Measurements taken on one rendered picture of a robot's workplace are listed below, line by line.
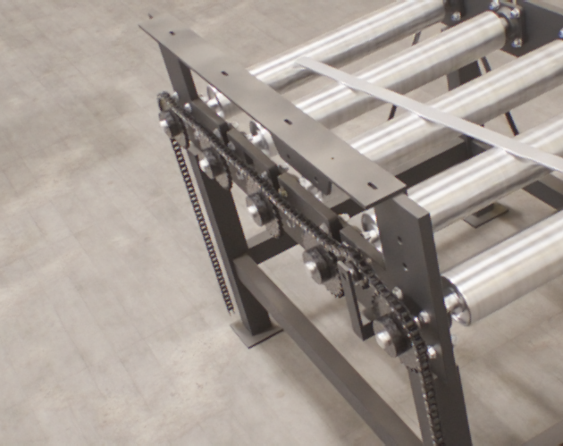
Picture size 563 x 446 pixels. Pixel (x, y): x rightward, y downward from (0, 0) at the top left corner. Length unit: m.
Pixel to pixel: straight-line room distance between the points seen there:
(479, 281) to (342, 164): 0.35
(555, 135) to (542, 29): 0.61
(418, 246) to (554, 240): 0.37
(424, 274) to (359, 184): 0.20
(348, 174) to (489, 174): 0.51
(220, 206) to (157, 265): 0.84
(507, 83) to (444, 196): 0.50
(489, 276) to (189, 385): 1.52
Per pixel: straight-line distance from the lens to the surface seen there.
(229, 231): 3.05
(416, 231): 1.72
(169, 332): 3.45
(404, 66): 2.75
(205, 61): 2.40
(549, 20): 2.85
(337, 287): 2.11
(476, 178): 2.23
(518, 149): 2.27
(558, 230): 2.03
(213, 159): 2.56
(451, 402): 2.05
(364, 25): 3.01
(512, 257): 1.98
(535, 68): 2.63
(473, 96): 2.54
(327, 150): 1.91
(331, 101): 2.65
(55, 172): 4.65
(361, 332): 2.02
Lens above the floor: 2.15
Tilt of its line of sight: 34 degrees down
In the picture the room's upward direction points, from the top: 15 degrees counter-clockwise
